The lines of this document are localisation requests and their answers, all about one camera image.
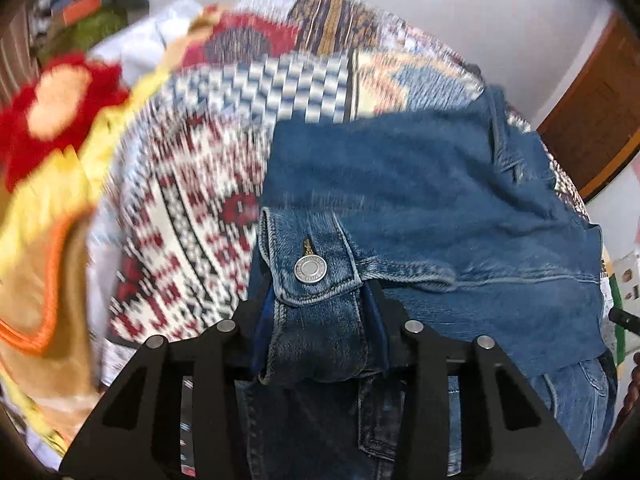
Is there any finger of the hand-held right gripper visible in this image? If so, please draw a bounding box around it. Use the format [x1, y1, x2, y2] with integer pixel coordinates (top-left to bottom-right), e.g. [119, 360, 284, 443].
[608, 306, 640, 339]

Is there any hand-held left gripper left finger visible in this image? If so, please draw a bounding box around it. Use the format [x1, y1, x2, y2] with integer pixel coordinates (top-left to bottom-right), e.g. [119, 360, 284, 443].
[59, 287, 275, 480]

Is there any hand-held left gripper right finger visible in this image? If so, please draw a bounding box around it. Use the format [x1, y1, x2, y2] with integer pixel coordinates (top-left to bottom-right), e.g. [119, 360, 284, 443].
[362, 282, 586, 480]

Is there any blue denim jacket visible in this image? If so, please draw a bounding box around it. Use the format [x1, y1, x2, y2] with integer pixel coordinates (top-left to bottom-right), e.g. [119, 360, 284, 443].
[235, 85, 619, 480]

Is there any white cabinet with stickers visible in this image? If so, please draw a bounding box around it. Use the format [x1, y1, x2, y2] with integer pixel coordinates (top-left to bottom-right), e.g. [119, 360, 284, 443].
[609, 252, 640, 307]

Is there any white sliding wardrobe door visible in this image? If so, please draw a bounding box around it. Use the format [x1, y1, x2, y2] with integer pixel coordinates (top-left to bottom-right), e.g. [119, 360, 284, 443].
[584, 160, 640, 262]

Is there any patchwork printed quilt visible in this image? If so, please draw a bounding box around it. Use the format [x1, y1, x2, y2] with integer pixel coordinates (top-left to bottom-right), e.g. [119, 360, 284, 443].
[90, 0, 592, 361]

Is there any brown wooden door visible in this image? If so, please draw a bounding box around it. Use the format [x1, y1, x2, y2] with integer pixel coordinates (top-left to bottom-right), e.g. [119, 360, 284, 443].
[536, 10, 640, 202]

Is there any yellow cloth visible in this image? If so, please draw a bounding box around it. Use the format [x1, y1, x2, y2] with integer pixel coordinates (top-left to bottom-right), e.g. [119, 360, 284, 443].
[0, 75, 176, 461]

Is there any red plush toy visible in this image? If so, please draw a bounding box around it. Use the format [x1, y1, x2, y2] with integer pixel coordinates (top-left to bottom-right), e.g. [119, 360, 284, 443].
[0, 52, 132, 194]

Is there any white bed sheet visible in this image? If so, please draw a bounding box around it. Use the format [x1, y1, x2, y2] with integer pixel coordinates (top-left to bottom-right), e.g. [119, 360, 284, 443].
[92, 0, 202, 82]

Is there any striped brown curtain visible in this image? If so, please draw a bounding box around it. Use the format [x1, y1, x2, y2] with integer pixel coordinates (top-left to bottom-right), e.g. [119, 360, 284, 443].
[0, 10, 42, 107]

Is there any orange box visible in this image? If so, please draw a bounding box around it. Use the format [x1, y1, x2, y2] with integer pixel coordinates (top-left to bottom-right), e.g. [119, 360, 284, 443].
[62, 0, 109, 24]

